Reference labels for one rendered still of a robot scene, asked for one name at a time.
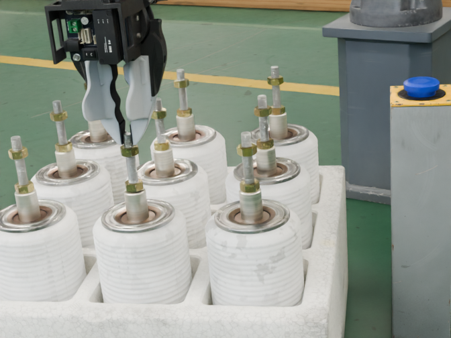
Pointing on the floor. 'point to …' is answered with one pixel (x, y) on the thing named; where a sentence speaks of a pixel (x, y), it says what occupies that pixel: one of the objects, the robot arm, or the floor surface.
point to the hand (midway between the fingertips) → (129, 129)
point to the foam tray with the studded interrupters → (76, 305)
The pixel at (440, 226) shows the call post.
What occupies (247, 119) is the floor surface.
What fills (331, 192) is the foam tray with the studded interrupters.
